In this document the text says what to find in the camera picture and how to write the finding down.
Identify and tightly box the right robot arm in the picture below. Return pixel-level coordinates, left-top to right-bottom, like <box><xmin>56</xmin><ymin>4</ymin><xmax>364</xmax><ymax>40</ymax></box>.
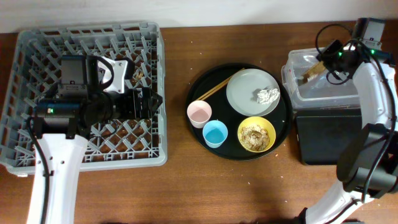
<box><xmin>294</xmin><ymin>17</ymin><xmax>397</xmax><ymax>224</ymax></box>

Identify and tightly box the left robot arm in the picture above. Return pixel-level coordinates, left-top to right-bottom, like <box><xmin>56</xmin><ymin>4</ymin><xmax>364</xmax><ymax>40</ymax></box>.
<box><xmin>27</xmin><ymin>86</ymin><xmax>163</xmax><ymax>223</ymax></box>

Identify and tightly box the pink plastic cup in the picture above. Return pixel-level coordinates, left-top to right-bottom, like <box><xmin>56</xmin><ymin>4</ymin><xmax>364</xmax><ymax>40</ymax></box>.
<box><xmin>187</xmin><ymin>100</ymin><xmax>212</xmax><ymax>129</ymax></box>

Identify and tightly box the grey round plate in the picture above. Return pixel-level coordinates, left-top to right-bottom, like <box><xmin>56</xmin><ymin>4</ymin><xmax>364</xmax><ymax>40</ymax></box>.
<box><xmin>226</xmin><ymin>68</ymin><xmax>281</xmax><ymax>116</ymax></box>

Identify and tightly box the yellow bowl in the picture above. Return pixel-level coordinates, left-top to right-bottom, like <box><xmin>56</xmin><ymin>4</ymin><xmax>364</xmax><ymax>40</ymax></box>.
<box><xmin>237</xmin><ymin>116</ymin><xmax>276</xmax><ymax>153</ymax></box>

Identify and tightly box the lower wooden chopstick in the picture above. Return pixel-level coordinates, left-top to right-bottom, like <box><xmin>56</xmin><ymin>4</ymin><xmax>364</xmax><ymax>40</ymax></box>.
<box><xmin>197</xmin><ymin>77</ymin><xmax>232</xmax><ymax>101</ymax></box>

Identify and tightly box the grey plastic dishwasher rack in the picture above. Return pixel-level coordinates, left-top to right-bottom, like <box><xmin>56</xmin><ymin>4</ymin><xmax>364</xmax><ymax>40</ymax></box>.
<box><xmin>1</xmin><ymin>22</ymin><xmax>167</xmax><ymax>177</ymax></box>

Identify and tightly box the upper wooden chopstick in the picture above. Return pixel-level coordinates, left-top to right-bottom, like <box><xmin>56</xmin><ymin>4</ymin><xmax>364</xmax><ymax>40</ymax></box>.
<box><xmin>195</xmin><ymin>67</ymin><xmax>245</xmax><ymax>101</ymax></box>

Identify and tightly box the blue plastic cup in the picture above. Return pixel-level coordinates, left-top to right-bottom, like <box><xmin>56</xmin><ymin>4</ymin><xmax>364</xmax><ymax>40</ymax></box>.
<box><xmin>202</xmin><ymin>120</ymin><xmax>228</xmax><ymax>149</ymax></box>

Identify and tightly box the black rectangular tray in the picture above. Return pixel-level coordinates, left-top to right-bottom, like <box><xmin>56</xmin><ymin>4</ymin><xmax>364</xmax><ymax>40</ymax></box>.
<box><xmin>295</xmin><ymin>109</ymin><xmax>362</xmax><ymax>166</ymax></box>

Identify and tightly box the round black serving tray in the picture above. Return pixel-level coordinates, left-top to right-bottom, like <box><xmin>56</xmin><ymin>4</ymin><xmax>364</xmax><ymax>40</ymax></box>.
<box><xmin>186</xmin><ymin>63</ymin><xmax>293</xmax><ymax>161</ymax></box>

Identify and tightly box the food scraps pile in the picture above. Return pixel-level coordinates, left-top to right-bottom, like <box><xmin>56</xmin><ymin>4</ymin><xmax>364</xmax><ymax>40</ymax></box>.
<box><xmin>240</xmin><ymin>125</ymin><xmax>270</xmax><ymax>152</ymax></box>

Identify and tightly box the gold snack wrapper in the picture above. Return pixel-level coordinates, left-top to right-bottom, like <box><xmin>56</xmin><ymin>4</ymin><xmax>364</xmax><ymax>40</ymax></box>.
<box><xmin>298</xmin><ymin>62</ymin><xmax>326</xmax><ymax>84</ymax></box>

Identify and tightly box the wooden chopstick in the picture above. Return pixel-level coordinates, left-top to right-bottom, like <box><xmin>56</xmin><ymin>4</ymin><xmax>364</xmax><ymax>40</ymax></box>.
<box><xmin>197</xmin><ymin>77</ymin><xmax>232</xmax><ymax>101</ymax></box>
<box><xmin>195</xmin><ymin>67</ymin><xmax>245</xmax><ymax>101</ymax></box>

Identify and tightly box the clear plastic waste bin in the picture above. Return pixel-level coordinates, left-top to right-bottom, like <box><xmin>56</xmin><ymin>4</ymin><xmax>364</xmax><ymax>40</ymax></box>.
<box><xmin>281</xmin><ymin>48</ymin><xmax>359</xmax><ymax>111</ymax></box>

